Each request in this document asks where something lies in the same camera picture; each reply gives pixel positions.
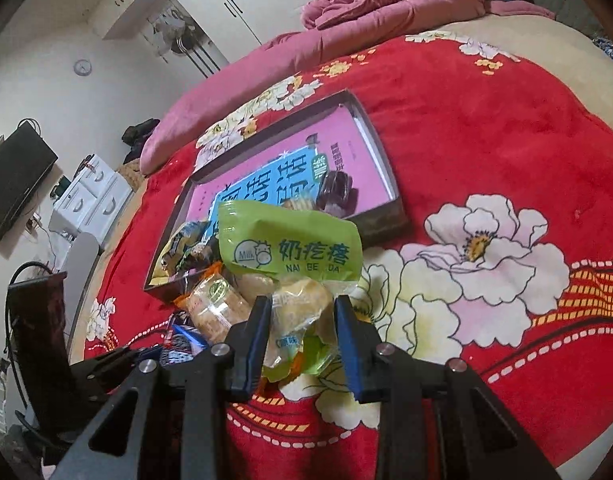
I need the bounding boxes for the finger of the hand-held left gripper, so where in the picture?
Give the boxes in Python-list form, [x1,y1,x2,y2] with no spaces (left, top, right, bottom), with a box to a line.
[69,346,162,401]

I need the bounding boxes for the black green candy packet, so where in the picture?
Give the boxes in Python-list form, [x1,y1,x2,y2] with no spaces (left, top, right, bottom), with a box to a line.
[161,220,210,261]

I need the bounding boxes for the clear brownie packet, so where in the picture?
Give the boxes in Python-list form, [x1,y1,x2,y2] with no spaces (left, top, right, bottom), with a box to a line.
[313,170,362,218]

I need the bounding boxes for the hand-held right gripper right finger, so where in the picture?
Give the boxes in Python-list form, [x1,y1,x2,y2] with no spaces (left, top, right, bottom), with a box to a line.
[333,294,562,480]

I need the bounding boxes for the green snack packet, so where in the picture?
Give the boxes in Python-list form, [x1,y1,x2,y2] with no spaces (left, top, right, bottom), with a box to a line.
[216,200,364,376]

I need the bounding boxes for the clear rice cake packet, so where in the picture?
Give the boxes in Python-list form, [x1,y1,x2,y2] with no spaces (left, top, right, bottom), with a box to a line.
[234,272,280,306]

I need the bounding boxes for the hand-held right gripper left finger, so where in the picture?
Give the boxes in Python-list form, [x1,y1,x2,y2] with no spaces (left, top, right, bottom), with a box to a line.
[49,295,274,480]

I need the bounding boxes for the black television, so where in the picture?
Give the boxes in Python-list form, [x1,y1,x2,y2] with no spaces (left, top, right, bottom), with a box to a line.
[0,120,58,242]

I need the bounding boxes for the white drawer cabinet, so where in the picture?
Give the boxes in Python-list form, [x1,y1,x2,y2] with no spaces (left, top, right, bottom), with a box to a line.
[49,156,134,246]

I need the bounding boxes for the hanging hats and bags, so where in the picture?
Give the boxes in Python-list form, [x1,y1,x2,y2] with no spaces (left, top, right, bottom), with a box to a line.
[141,2,222,78]

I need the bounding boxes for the pink book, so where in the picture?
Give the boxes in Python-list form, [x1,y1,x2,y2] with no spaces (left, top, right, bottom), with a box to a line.
[186,105,399,241]

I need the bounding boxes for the pink quilt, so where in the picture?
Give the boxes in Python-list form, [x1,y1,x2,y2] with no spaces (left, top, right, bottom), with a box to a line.
[139,0,557,176]

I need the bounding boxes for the orange cracker packet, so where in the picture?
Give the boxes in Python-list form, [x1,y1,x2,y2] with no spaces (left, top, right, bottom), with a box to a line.
[174,260,252,346]

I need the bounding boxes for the grey cardboard box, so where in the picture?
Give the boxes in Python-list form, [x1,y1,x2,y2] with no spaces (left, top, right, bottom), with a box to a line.
[144,89,412,306]

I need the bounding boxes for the grey chair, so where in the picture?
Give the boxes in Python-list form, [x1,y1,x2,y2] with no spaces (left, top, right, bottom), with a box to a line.
[61,232,104,331]

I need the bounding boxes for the blue cookie packet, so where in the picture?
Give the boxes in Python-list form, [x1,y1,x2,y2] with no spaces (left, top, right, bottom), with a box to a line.
[159,312,210,366]

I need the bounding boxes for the dark clothes pile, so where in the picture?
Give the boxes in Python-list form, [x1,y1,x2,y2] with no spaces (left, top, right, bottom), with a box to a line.
[121,118,161,151]

